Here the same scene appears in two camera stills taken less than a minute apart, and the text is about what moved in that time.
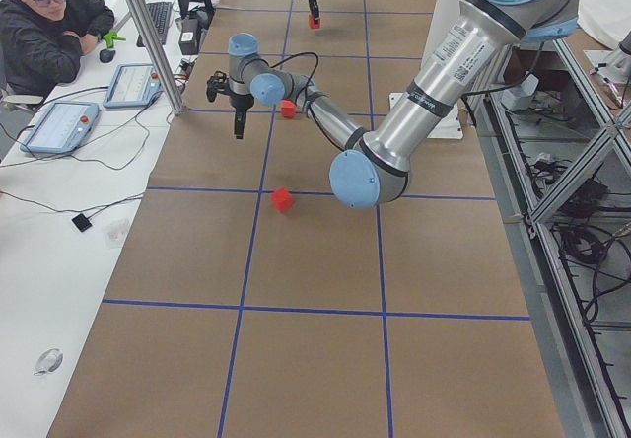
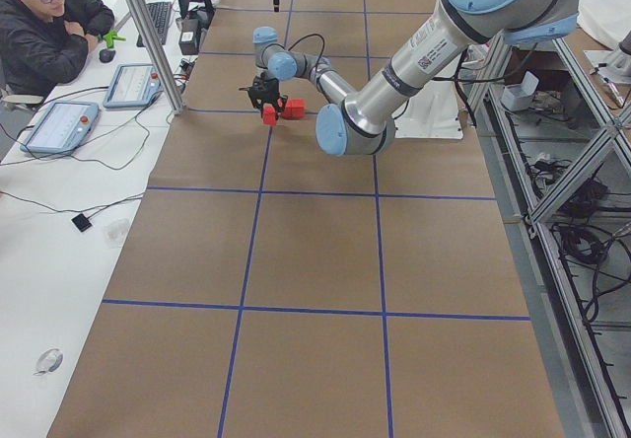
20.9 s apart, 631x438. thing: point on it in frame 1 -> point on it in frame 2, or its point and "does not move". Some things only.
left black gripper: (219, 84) -> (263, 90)
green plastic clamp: (110, 36) does not move
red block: (282, 198) -> (269, 114)
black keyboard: (160, 15) does not move
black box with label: (189, 38) does not move
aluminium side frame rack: (561, 146) does not move
